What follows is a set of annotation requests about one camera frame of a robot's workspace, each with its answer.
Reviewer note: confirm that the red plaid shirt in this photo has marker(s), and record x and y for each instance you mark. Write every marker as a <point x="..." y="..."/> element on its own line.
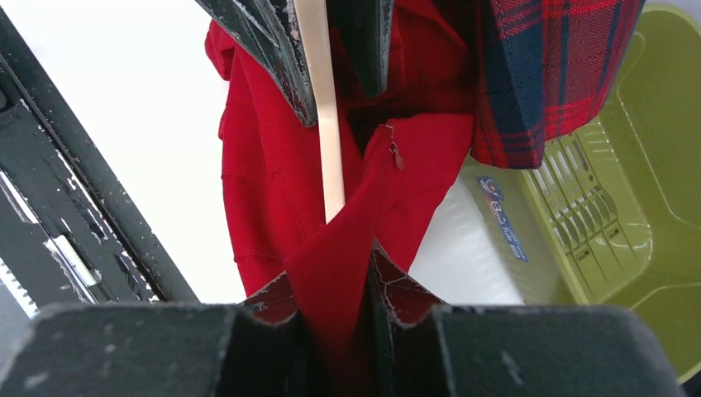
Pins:
<point x="543" y="69"/>

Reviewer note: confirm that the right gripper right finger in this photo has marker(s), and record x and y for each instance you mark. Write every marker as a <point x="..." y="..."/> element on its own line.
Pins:
<point x="426" y="347"/>

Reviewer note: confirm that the green plastic basket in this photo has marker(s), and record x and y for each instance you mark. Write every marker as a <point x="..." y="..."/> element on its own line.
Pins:
<point x="612" y="216"/>

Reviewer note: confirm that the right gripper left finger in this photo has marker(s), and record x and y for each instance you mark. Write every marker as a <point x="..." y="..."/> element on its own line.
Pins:
<point x="257" y="348"/>

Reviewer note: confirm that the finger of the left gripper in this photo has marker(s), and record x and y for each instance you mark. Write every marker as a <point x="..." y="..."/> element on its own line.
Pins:
<point x="365" y="28"/>
<point x="268" y="31"/>

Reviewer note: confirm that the wooden hanger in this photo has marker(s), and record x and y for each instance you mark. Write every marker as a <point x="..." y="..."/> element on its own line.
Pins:
<point x="314" y="35"/>

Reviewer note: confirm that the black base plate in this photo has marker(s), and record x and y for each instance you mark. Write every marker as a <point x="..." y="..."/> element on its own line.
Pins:
<point x="70" y="232"/>

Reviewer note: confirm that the red pleated skirt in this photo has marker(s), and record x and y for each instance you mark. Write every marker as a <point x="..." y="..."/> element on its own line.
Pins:
<point x="401" y="153"/>

